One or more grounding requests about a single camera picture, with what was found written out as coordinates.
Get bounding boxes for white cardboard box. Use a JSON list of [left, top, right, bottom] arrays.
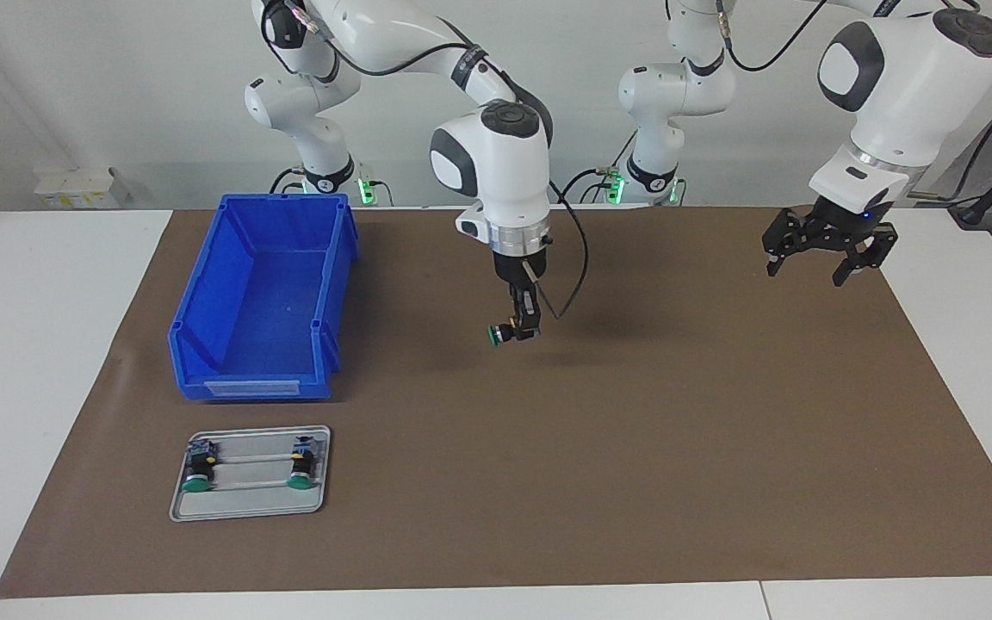
[[34, 166, 124, 210]]

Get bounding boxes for brown table mat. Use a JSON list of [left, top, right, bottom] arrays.
[[0, 205, 992, 599]]

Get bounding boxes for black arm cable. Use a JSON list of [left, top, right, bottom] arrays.
[[666, 0, 992, 203], [259, 0, 590, 321]]

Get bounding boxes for blue plastic storage bin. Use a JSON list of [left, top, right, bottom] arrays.
[[167, 193, 361, 403]]

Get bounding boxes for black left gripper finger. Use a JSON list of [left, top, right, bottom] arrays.
[[833, 224, 899, 288], [763, 208, 815, 278]]

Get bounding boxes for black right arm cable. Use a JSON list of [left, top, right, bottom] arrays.
[[259, 0, 590, 321]]

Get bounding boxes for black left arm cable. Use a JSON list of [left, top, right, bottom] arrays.
[[666, 0, 992, 203]]

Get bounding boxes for silver metal tray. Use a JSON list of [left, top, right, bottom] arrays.
[[169, 425, 332, 523]]

